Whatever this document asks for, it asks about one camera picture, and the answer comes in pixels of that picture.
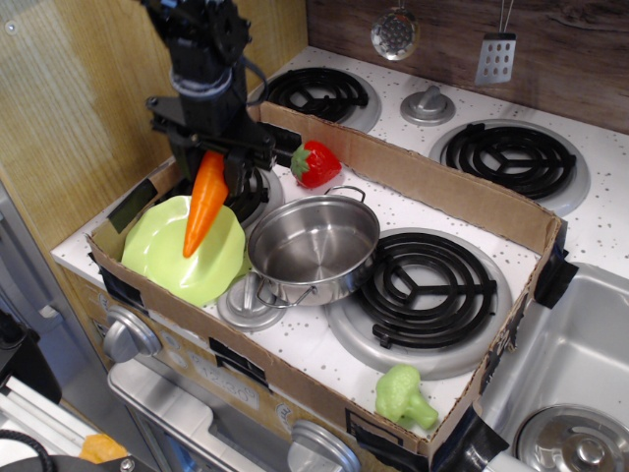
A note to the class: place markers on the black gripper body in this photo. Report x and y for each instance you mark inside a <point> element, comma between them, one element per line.
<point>213,117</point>

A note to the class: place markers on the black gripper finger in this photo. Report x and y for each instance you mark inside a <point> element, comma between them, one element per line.
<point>187,156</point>
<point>238,168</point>

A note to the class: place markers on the orange toy carrot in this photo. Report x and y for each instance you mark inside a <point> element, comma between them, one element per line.
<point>209,193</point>

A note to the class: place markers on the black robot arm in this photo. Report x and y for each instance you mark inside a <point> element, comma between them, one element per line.
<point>203,38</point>

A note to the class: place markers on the front left black burner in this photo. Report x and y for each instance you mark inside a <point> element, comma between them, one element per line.
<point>262,194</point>

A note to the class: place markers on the red toy strawberry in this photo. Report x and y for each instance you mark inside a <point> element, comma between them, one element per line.
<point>314,164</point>

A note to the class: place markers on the brown cardboard fence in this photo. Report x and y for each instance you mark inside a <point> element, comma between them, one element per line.
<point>495,210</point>

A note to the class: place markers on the stainless steel pot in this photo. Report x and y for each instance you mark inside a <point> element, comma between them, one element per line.
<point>316,250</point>

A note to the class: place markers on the silver front stove knob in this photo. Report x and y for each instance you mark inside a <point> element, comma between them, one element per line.
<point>249,306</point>

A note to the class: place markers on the silver stove knob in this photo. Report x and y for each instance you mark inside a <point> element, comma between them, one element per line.
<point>249,306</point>
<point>428,108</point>

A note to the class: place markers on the left silver oven knob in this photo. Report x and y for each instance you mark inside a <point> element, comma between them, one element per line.
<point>128,336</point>

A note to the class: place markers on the silver oven knob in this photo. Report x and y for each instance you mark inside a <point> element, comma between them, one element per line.
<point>315,449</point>
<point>128,336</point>

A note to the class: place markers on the hanging silver strainer ladle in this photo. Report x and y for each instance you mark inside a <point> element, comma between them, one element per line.
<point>395,33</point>

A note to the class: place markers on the silver back stove knob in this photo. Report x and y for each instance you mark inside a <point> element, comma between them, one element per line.
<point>428,108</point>

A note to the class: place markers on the front right black burner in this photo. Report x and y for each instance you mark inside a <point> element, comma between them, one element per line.
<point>434,302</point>

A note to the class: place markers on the hanging silver spatula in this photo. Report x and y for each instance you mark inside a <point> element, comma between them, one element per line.
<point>496,58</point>

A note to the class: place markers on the green toy broccoli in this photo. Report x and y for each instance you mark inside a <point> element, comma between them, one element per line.
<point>398,397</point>

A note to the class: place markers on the right silver oven knob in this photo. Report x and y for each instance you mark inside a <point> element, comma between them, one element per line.
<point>315,449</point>

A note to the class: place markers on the back right black burner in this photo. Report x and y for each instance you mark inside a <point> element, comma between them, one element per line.
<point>529,159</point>

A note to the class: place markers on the orange object lower left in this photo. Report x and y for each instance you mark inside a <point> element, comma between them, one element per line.
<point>100,448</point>

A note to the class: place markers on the silver sink basin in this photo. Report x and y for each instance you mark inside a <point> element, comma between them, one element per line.
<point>575,353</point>

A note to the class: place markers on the silver sink drain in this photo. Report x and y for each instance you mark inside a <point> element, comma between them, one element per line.
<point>572,438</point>

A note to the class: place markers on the silver oven door handle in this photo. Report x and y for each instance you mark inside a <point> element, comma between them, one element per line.
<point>191,429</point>

